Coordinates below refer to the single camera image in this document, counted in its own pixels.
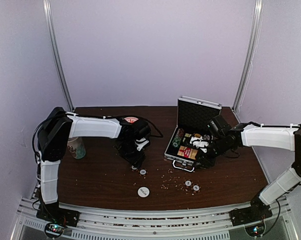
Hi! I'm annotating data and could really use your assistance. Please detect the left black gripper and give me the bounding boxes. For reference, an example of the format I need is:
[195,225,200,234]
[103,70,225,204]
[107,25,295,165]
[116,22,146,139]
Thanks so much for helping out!
[118,139,146,168]

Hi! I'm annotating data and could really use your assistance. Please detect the red playing card box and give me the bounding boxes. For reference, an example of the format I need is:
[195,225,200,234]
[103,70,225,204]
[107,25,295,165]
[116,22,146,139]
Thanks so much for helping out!
[177,146,198,160]

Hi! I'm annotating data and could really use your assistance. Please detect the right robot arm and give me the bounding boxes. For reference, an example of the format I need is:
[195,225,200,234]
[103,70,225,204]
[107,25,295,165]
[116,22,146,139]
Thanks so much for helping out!
[195,115,301,221]

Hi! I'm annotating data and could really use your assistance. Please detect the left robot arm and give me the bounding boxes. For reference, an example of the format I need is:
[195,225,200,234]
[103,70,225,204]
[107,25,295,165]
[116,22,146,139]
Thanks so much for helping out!
[32,107,151,222]

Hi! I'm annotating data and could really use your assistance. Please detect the chip stack right in case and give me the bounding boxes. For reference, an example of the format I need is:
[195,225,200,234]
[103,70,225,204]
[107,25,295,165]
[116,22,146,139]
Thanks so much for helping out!
[202,134,212,142]

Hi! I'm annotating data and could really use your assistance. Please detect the chip stack in case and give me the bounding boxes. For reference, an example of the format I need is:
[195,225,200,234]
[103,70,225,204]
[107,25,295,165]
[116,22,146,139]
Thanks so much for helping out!
[202,134,212,142]
[171,128,185,148]

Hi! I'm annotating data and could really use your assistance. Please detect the aluminium poker case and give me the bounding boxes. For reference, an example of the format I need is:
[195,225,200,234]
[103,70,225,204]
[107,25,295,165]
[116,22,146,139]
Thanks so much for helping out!
[164,96,222,173]

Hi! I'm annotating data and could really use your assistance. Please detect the white orange patterned bowl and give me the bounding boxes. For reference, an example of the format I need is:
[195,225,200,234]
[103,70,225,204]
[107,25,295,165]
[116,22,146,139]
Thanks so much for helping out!
[123,116,139,124]

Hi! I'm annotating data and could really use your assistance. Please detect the gold card decks in case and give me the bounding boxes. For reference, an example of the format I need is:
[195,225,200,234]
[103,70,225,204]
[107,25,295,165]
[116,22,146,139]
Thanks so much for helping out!
[182,133,193,145]

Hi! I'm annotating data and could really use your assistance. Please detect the chip stack left in case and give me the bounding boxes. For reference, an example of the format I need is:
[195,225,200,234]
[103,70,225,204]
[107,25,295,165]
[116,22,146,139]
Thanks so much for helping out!
[171,128,185,148]

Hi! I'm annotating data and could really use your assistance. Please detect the black orange chip front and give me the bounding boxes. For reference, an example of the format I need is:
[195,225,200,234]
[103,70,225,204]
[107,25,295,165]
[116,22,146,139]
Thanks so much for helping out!
[192,184,201,192]

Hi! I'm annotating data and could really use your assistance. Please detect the black white chip front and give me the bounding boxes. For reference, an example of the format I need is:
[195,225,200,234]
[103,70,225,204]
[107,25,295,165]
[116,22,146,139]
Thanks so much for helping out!
[184,180,192,187]

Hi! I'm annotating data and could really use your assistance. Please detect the white dealer button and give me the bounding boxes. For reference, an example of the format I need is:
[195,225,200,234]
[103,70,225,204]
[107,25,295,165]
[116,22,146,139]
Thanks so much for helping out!
[137,186,150,198]

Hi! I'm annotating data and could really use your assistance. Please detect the white floral ceramic mug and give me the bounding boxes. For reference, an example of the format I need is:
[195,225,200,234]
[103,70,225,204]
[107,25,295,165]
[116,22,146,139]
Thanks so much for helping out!
[67,137,86,160]

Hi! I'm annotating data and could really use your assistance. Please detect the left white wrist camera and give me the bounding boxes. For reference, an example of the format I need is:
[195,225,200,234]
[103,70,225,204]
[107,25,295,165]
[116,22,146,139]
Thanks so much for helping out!
[135,137,150,151]

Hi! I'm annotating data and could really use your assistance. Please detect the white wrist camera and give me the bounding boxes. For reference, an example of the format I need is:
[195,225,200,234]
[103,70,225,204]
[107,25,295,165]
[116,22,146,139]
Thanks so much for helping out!
[135,137,150,151]
[189,136,209,153]

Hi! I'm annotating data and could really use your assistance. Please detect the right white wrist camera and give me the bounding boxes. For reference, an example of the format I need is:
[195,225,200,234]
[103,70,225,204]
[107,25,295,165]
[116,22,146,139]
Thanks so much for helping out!
[189,136,209,153]

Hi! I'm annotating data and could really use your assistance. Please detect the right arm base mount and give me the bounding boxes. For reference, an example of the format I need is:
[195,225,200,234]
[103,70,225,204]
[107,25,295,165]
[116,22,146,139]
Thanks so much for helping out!
[229,197,273,238]

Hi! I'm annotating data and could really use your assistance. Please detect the front aluminium rail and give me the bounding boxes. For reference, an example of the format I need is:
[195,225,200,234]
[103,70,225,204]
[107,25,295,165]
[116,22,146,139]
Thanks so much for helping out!
[8,197,301,240]

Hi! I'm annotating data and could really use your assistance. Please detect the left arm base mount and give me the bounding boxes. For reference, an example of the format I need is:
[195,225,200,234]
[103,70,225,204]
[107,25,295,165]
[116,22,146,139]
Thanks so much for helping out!
[36,200,80,240]

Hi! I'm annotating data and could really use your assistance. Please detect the right aluminium frame post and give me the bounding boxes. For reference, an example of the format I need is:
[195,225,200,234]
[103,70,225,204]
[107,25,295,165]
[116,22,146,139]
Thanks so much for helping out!
[232,0,264,115]

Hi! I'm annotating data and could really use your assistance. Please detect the aluminium frame post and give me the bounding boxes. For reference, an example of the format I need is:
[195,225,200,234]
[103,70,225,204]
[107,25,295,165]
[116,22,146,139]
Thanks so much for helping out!
[42,0,75,112]
[232,0,264,115]

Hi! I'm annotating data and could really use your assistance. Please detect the left aluminium frame post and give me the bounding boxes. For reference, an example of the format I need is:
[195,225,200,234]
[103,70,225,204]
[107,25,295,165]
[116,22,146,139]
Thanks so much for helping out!
[42,0,75,112]

